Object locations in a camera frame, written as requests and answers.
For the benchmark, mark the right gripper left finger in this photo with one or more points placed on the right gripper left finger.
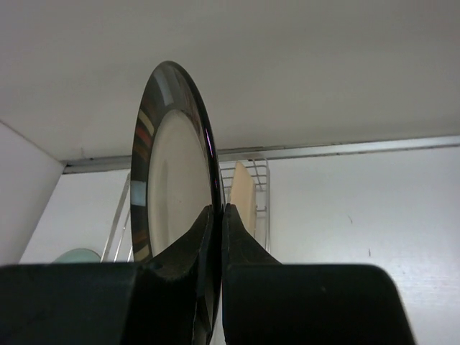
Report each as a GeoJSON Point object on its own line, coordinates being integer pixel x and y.
{"type": "Point", "coordinates": [173, 296]}

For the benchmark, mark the beige wooden plate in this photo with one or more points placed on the beige wooden plate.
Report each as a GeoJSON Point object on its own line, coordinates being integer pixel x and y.
{"type": "Point", "coordinates": [243, 196]}

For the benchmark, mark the dark striped rim plate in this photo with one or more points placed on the dark striped rim plate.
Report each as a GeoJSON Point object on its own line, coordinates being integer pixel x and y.
{"type": "Point", "coordinates": [174, 169]}

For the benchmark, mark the clear glass plate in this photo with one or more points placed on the clear glass plate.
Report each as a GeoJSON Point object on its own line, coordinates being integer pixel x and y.
{"type": "Point", "coordinates": [78, 255]}

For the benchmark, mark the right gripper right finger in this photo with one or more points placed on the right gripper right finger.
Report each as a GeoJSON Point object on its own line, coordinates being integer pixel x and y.
{"type": "Point", "coordinates": [267, 302]}

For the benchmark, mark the wire dish rack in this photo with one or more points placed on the wire dish rack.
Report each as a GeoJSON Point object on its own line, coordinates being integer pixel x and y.
{"type": "Point", "coordinates": [118, 246]}

